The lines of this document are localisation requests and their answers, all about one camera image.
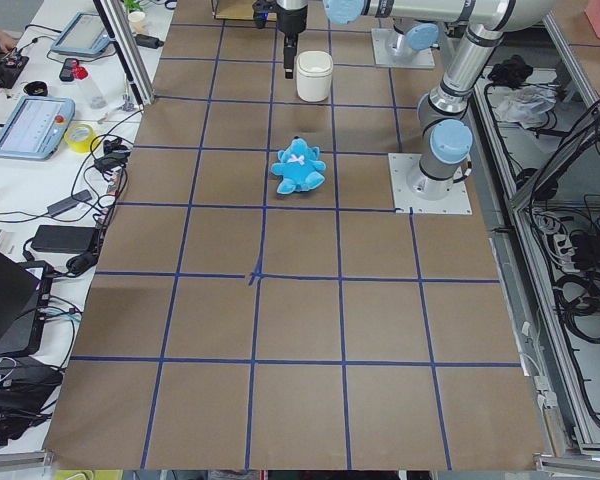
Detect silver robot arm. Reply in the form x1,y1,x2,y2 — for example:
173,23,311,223
323,0,555,200
386,17,439,57

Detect white trash can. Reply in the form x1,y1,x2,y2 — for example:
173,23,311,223
296,50,333,103

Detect yellow tape roll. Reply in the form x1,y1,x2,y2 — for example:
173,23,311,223
63,123,98,153

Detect blue teach pendant near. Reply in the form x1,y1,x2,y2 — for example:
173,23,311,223
0,96,75,161

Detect small black bowl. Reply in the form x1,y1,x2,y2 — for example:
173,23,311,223
23,81,48,97

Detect crumpled grey cloth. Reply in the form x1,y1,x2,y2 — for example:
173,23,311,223
494,86,557,129

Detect blue teach pendant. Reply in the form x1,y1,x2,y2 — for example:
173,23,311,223
50,12,111,58
0,96,75,161

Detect black power adapter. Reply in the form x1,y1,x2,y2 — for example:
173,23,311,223
31,225,97,254

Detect black laptop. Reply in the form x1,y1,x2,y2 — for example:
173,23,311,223
0,253,52,358

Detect white paper cup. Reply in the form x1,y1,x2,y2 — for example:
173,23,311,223
128,11,147,35

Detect aluminium frame post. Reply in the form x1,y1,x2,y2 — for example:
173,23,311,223
93,0,154,106

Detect clear plastic bottle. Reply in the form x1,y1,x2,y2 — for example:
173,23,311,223
72,65,107,109

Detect blue teddy bear plush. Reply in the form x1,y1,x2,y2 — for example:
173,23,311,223
271,137,326,195

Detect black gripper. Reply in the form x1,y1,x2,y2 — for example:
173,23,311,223
275,0,308,79

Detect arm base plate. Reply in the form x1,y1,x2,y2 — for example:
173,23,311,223
388,153,472,215
371,24,439,69

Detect blue teach pendant far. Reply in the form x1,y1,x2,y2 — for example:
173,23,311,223
50,12,111,58

